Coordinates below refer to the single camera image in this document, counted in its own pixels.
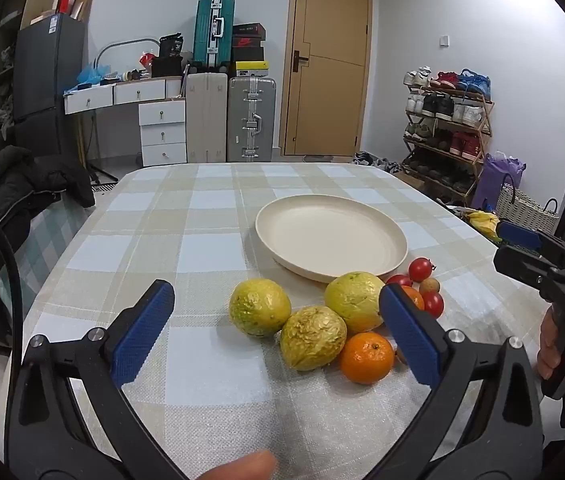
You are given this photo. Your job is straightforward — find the yellow black shoe box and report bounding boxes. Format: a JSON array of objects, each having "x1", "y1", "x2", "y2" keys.
[{"x1": 235, "y1": 61, "x2": 270, "y2": 79}]

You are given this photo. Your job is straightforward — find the black padded jacket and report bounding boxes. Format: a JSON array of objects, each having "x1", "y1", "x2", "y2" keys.
[{"x1": 0, "y1": 145, "x2": 96, "y2": 346}]

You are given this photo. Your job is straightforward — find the wooden shoe rack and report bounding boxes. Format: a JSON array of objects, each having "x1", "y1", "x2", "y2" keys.
[{"x1": 401, "y1": 67, "x2": 495, "y2": 206}]

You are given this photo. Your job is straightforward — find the cream round plate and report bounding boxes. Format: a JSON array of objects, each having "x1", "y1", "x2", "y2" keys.
[{"x1": 255, "y1": 195, "x2": 408, "y2": 284}]

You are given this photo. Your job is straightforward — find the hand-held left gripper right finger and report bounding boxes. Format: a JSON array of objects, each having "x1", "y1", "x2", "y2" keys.
[{"x1": 379, "y1": 283, "x2": 544, "y2": 480}]

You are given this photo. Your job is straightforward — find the beige suitcase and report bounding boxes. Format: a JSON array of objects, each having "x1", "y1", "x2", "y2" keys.
[{"x1": 185, "y1": 72, "x2": 230, "y2": 163}]

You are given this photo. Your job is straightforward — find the rows of assorted shoes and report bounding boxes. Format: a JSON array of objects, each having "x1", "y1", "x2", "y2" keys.
[{"x1": 403, "y1": 66, "x2": 492, "y2": 196}]

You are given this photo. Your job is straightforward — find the person's left hand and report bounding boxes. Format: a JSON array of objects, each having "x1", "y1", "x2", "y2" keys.
[{"x1": 190, "y1": 449, "x2": 279, "y2": 480}]

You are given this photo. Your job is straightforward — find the scattered sneakers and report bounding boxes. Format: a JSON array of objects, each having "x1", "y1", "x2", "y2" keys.
[{"x1": 354, "y1": 151, "x2": 403, "y2": 173}]

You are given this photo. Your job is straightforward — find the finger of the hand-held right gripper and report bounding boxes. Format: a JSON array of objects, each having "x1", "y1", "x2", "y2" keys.
[
  {"x1": 493, "y1": 245, "x2": 556, "y2": 295},
  {"x1": 495, "y1": 219, "x2": 565, "y2": 267}
]

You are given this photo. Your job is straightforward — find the silver suitcase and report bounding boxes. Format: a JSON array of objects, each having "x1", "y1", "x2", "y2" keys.
[{"x1": 226, "y1": 76, "x2": 277, "y2": 163}]

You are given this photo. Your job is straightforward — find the white drawer cabinet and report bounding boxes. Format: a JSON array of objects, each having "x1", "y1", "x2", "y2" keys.
[{"x1": 138, "y1": 100, "x2": 187, "y2": 167}]

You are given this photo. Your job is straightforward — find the bunch of bananas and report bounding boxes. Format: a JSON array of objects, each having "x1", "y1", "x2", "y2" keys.
[{"x1": 464, "y1": 211, "x2": 501, "y2": 243}]

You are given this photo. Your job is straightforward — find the grey arched desk lamp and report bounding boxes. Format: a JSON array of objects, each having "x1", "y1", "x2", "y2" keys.
[{"x1": 96, "y1": 38, "x2": 160, "y2": 68}]

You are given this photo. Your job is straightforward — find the mandarin orange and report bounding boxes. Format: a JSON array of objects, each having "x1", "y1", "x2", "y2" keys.
[
  {"x1": 399, "y1": 285, "x2": 426, "y2": 312},
  {"x1": 339, "y1": 331, "x2": 395, "y2": 386}
]

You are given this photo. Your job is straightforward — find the black printed packaging bag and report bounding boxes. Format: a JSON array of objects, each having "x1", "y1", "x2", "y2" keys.
[{"x1": 160, "y1": 35, "x2": 184, "y2": 58}]

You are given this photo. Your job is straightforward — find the blue plastic bag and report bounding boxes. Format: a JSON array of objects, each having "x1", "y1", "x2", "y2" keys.
[{"x1": 77, "y1": 63, "x2": 112, "y2": 86}]

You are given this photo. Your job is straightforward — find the wooden door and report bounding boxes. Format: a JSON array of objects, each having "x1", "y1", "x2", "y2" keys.
[{"x1": 282, "y1": 0, "x2": 374, "y2": 158}]

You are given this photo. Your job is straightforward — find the white desk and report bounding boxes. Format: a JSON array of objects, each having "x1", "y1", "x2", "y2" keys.
[{"x1": 64, "y1": 76, "x2": 186, "y2": 116}]

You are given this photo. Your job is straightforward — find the dark open shelf cabinet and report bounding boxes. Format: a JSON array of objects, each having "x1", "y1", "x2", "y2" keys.
[{"x1": 0, "y1": 0, "x2": 64, "y2": 153}]

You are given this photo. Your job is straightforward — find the teal suitcase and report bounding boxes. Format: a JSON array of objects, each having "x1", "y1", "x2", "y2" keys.
[{"x1": 193, "y1": 0, "x2": 237, "y2": 68}]

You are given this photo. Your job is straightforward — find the dark grey refrigerator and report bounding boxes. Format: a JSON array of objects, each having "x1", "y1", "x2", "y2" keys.
[{"x1": 12, "y1": 12, "x2": 88, "y2": 161}]

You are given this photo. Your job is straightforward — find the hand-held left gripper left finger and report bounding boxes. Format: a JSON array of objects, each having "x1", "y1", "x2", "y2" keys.
[{"x1": 5, "y1": 279, "x2": 188, "y2": 480}]

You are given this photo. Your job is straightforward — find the beige checked tablecloth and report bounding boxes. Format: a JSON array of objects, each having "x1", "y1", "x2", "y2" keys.
[{"x1": 10, "y1": 161, "x2": 558, "y2": 480}]

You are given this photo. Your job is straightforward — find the black tripod stand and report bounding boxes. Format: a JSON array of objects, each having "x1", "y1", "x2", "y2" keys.
[{"x1": 85, "y1": 110, "x2": 120, "y2": 187}]

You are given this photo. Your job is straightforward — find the purple bag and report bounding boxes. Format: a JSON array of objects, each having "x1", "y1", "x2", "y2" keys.
[{"x1": 471, "y1": 152, "x2": 527, "y2": 211}]

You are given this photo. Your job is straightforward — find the woven basket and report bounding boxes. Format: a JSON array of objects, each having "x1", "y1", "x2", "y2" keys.
[{"x1": 495, "y1": 182, "x2": 561, "y2": 235}]

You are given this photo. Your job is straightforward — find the wrinkled yellow passion fruit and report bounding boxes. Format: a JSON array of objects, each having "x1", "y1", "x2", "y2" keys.
[{"x1": 280, "y1": 305, "x2": 348, "y2": 372}]

